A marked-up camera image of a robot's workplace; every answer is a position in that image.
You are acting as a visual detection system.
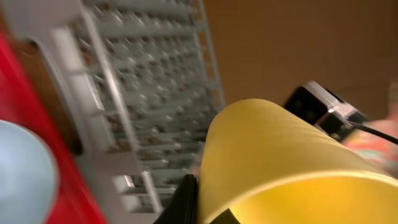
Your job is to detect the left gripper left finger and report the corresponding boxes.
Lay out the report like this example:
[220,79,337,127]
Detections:
[154,174,198,224]

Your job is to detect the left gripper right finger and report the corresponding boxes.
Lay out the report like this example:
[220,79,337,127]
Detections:
[211,209,240,224]

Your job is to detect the yellow cup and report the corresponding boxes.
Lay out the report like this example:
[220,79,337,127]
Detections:
[198,99,397,224]

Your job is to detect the light blue bowl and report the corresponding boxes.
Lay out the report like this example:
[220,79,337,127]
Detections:
[1,120,59,224]

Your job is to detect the grey dishwasher rack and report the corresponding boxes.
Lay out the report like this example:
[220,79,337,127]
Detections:
[1,0,225,223]

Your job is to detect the red serving tray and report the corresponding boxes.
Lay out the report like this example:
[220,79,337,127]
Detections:
[1,35,106,224]

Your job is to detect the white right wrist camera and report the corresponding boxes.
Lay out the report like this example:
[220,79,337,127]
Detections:
[284,81,368,142]

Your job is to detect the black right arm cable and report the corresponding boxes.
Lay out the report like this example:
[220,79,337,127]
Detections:
[349,121,398,146]

